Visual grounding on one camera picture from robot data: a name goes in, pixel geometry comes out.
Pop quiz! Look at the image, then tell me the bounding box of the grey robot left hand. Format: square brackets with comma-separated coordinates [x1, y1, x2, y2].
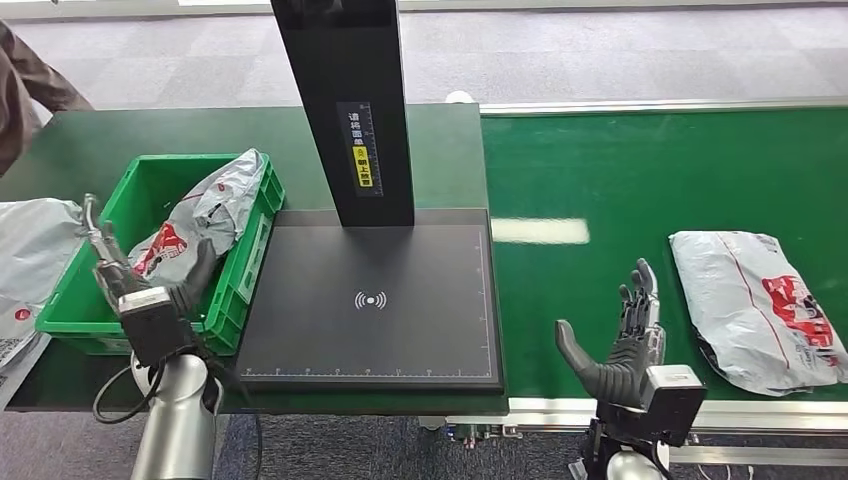
[82, 193, 220, 317]

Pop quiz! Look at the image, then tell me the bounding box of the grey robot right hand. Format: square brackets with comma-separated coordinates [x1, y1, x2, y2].
[555, 258, 667, 409]

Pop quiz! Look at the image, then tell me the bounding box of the grey red-printed plastic package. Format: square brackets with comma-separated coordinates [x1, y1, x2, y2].
[669, 230, 848, 398]
[127, 148, 266, 289]

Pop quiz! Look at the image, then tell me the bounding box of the white plastic package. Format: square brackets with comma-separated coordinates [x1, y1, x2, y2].
[0, 198, 85, 352]

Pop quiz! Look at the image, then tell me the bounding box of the grey printed flat package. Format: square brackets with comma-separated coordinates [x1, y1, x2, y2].
[0, 333, 52, 411]

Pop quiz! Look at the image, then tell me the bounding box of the green conveyor belt machine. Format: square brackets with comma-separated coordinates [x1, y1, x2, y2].
[447, 97, 848, 466]

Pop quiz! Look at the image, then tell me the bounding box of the black inbound scanner machine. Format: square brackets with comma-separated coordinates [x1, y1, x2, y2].
[236, 0, 505, 396]

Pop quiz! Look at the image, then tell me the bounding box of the green plastic crate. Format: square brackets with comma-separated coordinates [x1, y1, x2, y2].
[36, 153, 287, 357]

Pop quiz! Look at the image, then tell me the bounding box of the person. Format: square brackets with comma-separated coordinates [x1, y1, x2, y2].
[0, 19, 95, 178]

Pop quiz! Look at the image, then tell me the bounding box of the yellow black label sticker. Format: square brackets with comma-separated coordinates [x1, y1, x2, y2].
[336, 101, 385, 199]

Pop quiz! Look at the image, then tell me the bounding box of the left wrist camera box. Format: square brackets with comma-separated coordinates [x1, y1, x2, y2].
[117, 286, 198, 368]

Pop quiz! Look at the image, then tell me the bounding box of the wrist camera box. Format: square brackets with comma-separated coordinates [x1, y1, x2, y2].
[637, 364, 708, 449]
[117, 286, 198, 368]

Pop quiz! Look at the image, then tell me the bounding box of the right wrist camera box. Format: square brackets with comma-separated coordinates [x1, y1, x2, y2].
[637, 364, 708, 449]

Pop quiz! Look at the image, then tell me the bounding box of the black cable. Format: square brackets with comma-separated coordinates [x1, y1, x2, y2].
[91, 360, 167, 426]
[198, 344, 265, 480]

